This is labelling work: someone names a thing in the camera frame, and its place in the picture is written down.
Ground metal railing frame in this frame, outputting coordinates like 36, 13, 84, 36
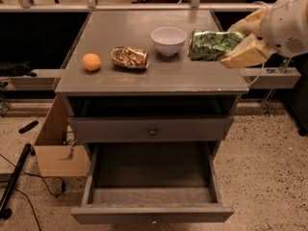
0, 0, 308, 91

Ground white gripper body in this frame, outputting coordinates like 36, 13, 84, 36
261, 0, 308, 58

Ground closed grey upper drawer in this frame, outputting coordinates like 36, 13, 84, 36
68, 115, 233, 142

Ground black object on ledge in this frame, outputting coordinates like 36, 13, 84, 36
0, 62, 37, 77

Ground open grey bottom drawer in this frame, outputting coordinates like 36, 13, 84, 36
71, 142, 234, 224

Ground cardboard box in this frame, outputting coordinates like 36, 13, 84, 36
34, 97, 90, 177

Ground white bowl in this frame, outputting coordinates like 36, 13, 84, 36
151, 27, 187, 56

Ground crushed brown can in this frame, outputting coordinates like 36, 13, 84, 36
111, 46, 149, 69

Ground small black floor object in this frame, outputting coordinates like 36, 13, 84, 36
18, 120, 39, 134

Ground crushed green can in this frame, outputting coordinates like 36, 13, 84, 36
188, 29, 245, 62

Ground black cable on floor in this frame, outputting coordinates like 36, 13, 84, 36
0, 153, 67, 231

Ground orange fruit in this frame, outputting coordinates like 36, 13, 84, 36
82, 53, 101, 71

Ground grey wooden drawer cabinet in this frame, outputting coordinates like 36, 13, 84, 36
53, 9, 250, 152

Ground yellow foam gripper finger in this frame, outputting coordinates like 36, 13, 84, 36
228, 7, 270, 37
218, 34, 276, 68

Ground black pole on floor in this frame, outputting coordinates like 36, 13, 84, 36
0, 143, 32, 219

